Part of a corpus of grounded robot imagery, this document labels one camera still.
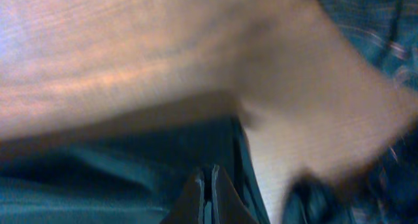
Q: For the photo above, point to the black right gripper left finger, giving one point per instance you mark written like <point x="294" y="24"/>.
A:
<point x="189" y="207"/>

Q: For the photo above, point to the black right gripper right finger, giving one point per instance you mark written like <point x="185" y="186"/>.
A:
<point x="227" y="197"/>

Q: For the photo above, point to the black polo shirt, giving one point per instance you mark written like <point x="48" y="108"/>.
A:
<point x="126" y="179"/>

